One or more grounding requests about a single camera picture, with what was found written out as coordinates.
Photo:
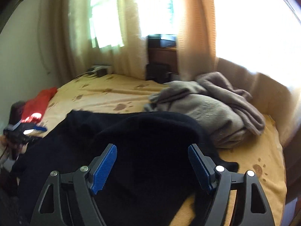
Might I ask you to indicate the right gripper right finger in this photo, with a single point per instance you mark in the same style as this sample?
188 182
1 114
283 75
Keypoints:
251 206

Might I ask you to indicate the black charger adapter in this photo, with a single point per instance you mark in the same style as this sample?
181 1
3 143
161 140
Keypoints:
100 71

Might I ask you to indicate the dark box on nightstand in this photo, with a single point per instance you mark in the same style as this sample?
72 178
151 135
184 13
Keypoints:
161 40

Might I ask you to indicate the wooden nightstand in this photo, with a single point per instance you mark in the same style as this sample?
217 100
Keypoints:
164 56

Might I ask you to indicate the black box beside bed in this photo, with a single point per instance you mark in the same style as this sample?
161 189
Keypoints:
158 72

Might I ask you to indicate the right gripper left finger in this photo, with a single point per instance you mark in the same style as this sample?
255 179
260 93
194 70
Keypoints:
68 199

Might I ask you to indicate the taupe knit sweater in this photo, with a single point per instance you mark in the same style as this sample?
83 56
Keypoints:
223 111

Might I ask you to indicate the orange woven curtain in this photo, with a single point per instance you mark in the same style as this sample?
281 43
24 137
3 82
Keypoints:
196 37

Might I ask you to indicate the orange paw print blanket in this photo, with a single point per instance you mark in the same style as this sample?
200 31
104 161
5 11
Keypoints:
123 95

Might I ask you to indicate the person's left hand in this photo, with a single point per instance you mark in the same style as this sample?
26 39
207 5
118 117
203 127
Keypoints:
7 146

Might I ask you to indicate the red cloth on bed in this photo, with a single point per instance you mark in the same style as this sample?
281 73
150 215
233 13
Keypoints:
35 108

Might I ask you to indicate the black knit sweater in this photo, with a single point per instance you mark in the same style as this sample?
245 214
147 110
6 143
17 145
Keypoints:
150 179

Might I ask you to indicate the cream lace curtain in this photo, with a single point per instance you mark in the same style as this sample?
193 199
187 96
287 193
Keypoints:
87 32

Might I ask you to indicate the white power strip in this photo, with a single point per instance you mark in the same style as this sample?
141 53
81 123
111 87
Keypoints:
108 67

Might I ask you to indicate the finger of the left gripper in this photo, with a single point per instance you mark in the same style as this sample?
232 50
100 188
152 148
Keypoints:
39 128

